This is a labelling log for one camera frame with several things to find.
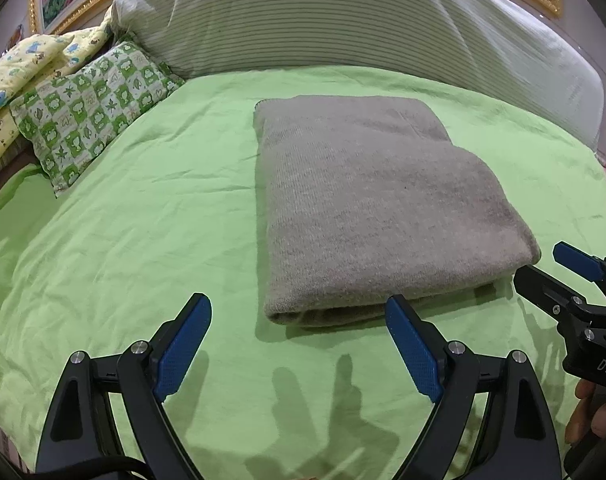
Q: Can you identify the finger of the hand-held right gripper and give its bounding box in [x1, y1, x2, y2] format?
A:
[554, 241, 606, 306]
[514, 265, 591, 331]

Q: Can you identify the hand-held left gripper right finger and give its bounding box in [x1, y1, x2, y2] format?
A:
[385, 295, 564, 480]

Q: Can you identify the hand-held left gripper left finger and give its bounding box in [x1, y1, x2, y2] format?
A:
[35, 292, 214, 480]

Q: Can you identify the beige sweater with brown cuffs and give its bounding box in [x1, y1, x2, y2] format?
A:
[253, 95, 542, 331]

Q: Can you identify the person's right hand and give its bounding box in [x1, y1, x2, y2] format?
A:
[565, 379, 606, 445]

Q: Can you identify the green bedsheet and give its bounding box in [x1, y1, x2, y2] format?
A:
[0, 62, 606, 480]

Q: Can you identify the green checked printed pillow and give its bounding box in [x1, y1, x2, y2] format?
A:
[9, 41, 186, 198]

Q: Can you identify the yellow patterned pillow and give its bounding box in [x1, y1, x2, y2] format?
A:
[0, 10, 116, 181]

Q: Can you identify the grey striped pillow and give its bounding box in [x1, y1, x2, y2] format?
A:
[110, 0, 606, 151]

